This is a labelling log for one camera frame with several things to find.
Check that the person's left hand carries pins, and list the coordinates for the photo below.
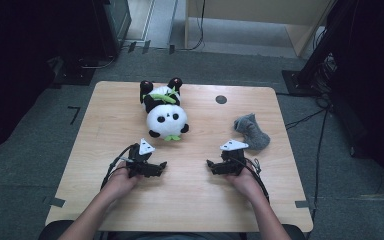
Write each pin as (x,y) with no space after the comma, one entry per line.
(121,181)

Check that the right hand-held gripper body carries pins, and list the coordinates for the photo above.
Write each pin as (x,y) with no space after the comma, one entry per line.
(234,161)

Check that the dark round table grommet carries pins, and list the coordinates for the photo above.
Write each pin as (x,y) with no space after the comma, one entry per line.
(221,99)

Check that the panda plush toy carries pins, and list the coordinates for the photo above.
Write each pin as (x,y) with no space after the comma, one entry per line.
(166,116)

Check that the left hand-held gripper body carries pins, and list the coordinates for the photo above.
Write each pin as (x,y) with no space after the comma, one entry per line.
(136,168)

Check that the black angled floor tape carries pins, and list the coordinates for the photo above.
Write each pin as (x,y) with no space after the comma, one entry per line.
(76,111)

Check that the black metal stand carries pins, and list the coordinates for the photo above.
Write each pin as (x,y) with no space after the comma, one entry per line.
(316,60)

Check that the grey floor tape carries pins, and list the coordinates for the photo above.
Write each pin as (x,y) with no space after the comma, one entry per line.
(56,201)
(302,204)

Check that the person's dark clothing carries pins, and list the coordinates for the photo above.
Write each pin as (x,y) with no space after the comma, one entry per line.
(180,236)

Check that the dark curtain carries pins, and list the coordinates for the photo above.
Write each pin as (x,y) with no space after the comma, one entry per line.
(13,66)
(376,83)

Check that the grey cloth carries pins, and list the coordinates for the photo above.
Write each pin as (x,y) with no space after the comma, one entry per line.
(252,131)

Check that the black floor base plate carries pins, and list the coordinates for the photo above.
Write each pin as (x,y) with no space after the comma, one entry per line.
(75,75)

